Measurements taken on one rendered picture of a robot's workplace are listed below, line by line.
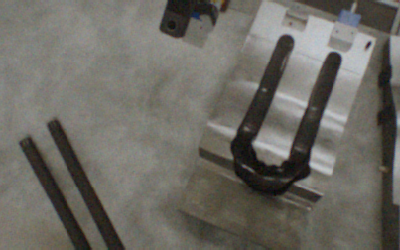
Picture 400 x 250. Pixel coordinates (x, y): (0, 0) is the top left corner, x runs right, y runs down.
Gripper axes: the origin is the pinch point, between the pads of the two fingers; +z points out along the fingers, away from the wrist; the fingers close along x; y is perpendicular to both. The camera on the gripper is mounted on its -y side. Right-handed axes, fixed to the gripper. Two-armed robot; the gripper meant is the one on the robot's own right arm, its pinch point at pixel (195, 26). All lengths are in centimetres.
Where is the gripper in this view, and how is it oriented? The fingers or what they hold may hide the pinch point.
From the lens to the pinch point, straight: 104.3
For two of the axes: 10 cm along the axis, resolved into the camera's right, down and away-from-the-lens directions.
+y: 3.9, -9.0, 2.1
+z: 0.5, 2.5, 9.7
